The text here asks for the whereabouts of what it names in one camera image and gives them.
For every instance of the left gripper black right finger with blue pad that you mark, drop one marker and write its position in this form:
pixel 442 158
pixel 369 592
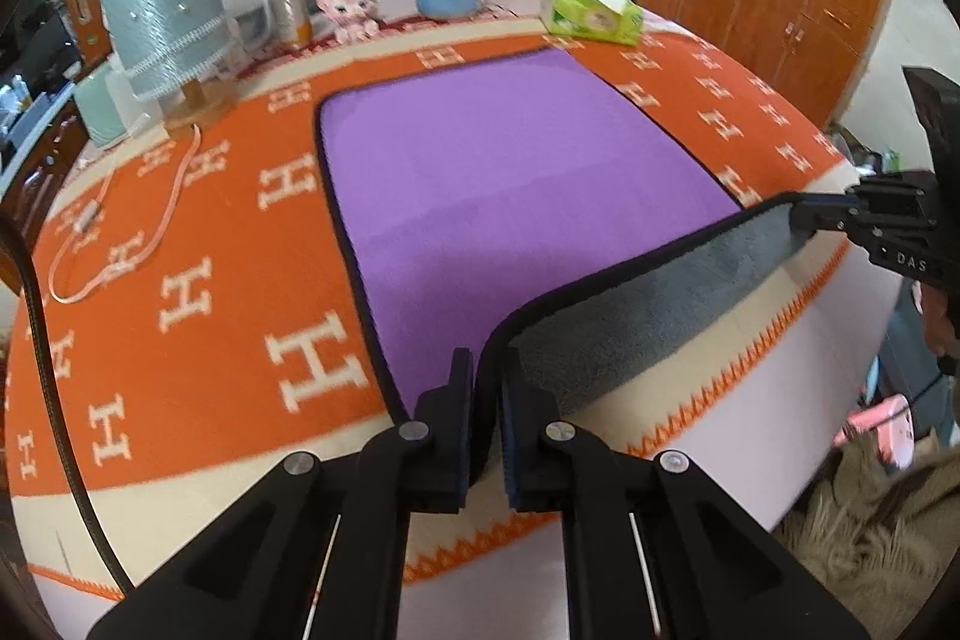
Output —
pixel 654 548

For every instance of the purple grey microfiber towel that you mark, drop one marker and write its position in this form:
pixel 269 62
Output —
pixel 523 209

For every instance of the green tissue pack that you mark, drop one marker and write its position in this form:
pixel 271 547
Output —
pixel 612 21

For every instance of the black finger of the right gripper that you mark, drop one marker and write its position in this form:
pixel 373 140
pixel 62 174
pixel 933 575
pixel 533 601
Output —
pixel 830 212

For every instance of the mint green container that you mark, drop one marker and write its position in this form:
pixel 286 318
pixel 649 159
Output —
pixel 108 109

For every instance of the silver orange tin can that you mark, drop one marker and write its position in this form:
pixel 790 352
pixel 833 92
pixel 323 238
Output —
pixel 293 24

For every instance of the orange H-pattern tablecloth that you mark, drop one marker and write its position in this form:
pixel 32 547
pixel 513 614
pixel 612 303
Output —
pixel 240 340

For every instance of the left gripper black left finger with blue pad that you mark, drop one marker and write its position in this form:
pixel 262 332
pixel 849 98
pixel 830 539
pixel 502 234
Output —
pixel 316 548

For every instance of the blue table lamp pearl trim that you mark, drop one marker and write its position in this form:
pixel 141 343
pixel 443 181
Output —
pixel 169 51

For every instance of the pink block figure toy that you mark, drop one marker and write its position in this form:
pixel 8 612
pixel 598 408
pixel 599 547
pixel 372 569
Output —
pixel 353 20

